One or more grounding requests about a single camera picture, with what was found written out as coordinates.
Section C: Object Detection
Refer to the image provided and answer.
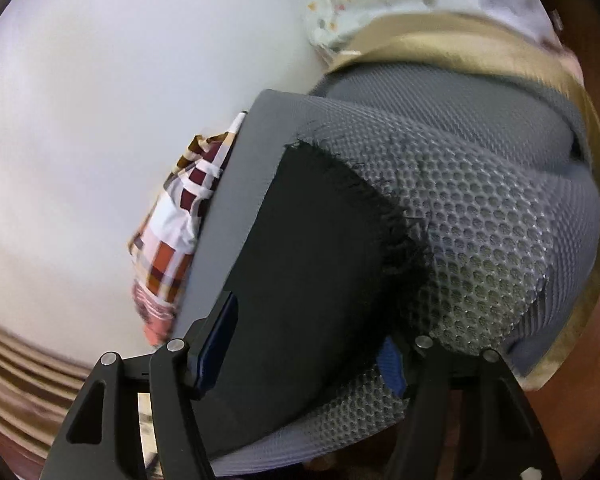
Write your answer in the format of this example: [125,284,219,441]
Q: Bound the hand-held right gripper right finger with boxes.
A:
[376,335,562,480]

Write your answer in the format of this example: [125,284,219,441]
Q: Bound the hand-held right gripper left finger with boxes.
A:
[40,292,240,480]

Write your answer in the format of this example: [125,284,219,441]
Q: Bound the golden tan bed sheet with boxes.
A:
[324,10,600,392]

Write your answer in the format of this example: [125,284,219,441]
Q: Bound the pink plaid printed pillow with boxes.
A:
[127,110,248,347]

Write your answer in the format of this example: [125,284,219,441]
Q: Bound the beige printed curtain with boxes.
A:
[0,310,97,461]

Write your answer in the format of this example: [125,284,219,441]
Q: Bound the grey mesh mat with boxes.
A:
[172,67,600,477]

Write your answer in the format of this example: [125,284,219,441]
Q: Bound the black pants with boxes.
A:
[214,139,433,462]

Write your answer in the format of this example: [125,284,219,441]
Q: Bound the brown wooden board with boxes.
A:
[0,422,48,480]

